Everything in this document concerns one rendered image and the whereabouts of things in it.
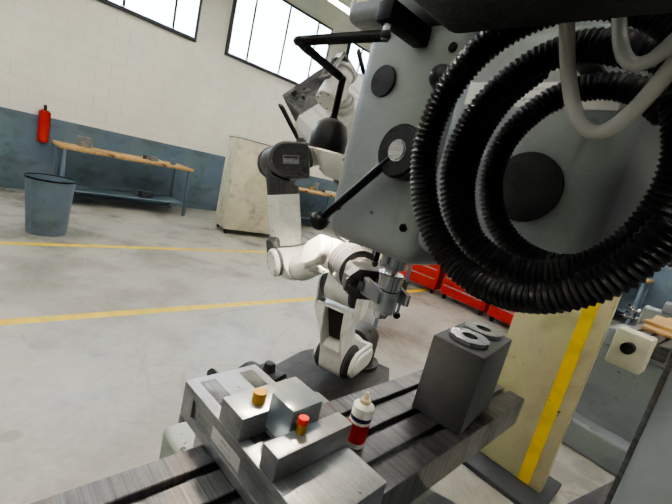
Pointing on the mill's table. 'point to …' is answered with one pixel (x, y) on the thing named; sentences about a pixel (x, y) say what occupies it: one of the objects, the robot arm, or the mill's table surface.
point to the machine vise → (279, 450)
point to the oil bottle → (361, 417)
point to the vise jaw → (246, 419)
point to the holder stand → (461, 374)
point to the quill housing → (380, 223)
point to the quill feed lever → (395, 145)
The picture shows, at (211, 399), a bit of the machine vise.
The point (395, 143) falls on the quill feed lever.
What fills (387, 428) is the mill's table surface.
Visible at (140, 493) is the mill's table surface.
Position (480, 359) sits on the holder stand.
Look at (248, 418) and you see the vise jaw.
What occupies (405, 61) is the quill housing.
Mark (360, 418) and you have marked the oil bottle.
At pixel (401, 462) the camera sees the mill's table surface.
